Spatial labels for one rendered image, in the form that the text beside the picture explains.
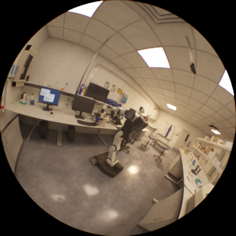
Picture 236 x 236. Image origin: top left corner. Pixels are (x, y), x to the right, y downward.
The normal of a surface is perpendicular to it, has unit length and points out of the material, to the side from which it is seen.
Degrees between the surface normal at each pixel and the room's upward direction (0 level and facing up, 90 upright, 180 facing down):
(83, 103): 86
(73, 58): 90
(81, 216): 0
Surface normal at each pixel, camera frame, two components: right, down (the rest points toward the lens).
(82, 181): 0.40, -0.90
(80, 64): 0.59, 0.40
